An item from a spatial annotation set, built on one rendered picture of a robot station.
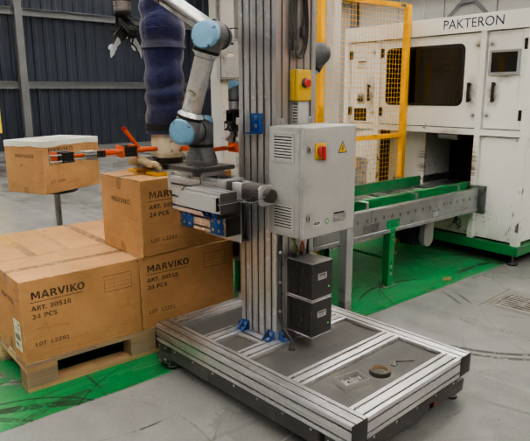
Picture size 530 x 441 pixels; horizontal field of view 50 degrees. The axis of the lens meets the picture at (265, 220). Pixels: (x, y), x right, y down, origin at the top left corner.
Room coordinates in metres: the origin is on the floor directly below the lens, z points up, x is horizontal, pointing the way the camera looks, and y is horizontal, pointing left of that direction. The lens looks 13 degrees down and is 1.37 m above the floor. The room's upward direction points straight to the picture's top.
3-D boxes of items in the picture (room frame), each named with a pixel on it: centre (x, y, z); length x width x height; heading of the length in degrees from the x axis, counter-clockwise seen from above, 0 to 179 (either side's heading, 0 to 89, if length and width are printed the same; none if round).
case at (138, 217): (3.14, 0.54, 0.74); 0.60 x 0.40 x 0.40; 134
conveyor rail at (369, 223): (3.86, -0.84, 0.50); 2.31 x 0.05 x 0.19; 130
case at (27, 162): (4.59, 1.70, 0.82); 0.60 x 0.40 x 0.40; 155
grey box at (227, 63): (4.55, 0.27, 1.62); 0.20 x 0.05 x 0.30; 130
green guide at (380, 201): (4.13, -1.08, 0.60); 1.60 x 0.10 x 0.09; 130
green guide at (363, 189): (4.55, -0.74, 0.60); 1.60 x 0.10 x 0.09; 130
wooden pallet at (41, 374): (3.18, 0.96, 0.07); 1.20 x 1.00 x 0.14; 130
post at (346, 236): (3.35, -0.50, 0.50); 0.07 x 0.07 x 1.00; 40
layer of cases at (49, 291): (3.18, 0.96, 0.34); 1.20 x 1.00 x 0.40; 130
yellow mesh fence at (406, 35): (4.82, -0.84, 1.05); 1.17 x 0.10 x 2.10; 130
